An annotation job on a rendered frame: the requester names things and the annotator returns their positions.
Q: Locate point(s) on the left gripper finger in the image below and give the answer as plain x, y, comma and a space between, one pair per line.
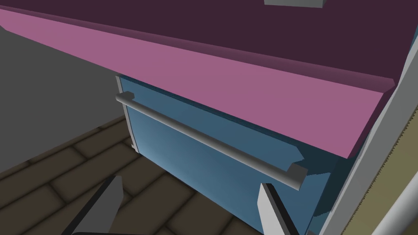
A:
104, 209

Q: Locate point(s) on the blue drawer front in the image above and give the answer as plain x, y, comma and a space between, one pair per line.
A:
196, 166

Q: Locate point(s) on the grey flat block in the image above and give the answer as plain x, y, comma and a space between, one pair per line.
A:
294, 3

